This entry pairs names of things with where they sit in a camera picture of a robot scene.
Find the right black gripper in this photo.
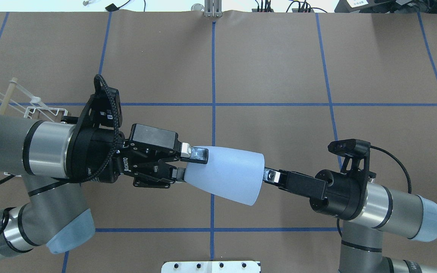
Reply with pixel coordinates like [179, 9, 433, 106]
[263, 168, 366, 221]

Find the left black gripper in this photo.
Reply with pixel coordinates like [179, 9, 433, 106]
[68, 123, 209, 189]

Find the light blue plastic cup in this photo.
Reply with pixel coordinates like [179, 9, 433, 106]
[184, 146, 265, 206]

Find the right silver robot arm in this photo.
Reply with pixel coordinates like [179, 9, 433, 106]
[263, 169, 437, 273]

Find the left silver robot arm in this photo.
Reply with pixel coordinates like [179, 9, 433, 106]
[0, 107, 211, 273]

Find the small black device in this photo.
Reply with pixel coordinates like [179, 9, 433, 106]
[105, 3, 119, 12]

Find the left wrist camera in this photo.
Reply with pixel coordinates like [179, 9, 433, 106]
[90, 74, 123, 128]

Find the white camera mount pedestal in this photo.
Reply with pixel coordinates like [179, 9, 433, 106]
[161, 260, 262, 273]

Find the aluminium frame post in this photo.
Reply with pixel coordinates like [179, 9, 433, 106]
[204, 0, 223, 18]

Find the white wire cup holder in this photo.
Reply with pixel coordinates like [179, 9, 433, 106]
[0, 77, 70, 122]

